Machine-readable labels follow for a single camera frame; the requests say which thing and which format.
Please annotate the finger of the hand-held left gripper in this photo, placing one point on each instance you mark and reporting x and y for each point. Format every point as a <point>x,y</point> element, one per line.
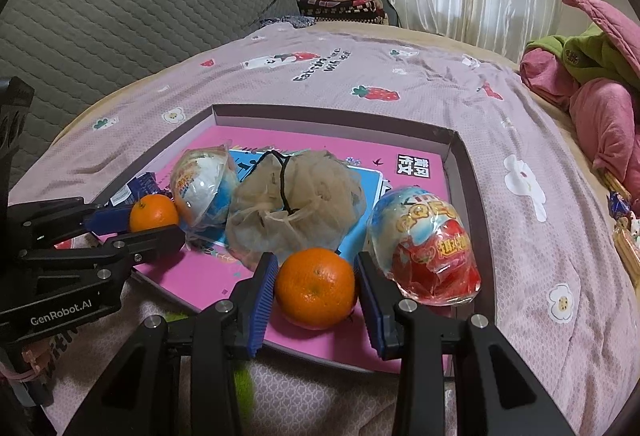
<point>107,219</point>
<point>150,241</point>

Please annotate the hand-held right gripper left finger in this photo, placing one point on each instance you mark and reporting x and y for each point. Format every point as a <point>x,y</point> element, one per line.
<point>265,306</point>

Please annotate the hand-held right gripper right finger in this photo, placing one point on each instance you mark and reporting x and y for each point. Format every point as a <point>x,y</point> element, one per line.
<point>372,311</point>

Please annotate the small orange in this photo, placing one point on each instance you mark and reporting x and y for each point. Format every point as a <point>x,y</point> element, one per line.
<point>154,213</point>

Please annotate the blue snack packet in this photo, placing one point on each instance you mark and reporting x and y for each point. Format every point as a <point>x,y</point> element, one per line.
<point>142,186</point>

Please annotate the large orange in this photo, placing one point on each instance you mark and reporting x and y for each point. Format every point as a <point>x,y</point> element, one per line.
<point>315,288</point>

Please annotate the beige mesh bag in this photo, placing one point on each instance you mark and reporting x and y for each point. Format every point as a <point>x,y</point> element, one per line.
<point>300,211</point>

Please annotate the grey cardboard box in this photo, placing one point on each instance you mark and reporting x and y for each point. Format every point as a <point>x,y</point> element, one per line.
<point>465,196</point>

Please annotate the blue white toy egg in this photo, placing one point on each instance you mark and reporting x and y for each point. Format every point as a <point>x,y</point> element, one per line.
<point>200,186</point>

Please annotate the red toy egg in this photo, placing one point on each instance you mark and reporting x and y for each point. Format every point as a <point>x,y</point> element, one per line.
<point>430,256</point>

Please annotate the pink book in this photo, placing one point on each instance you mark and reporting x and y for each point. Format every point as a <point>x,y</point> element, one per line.
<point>310,151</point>

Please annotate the pink printed bedsheet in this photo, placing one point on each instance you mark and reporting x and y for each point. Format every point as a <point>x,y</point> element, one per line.
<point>530,241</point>

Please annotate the grey quilted headboard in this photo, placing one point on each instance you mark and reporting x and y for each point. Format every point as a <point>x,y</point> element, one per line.
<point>125,26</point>

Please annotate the biscuit packet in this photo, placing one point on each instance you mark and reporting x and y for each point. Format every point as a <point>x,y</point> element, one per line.
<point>617,183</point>
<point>629,251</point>

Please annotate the blue candy wrapper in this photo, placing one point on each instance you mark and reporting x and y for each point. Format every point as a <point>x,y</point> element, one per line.
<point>618,206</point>

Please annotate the white floral scrunchie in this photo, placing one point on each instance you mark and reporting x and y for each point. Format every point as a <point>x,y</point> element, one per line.
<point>635,222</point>

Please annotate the checkered folded blanket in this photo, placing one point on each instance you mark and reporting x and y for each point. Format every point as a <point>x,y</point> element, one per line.
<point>340,11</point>

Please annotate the pink quilt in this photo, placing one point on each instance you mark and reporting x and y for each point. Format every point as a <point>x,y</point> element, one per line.
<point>605,116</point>

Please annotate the green garment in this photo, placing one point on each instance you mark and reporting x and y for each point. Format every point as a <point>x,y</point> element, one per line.
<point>585,56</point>

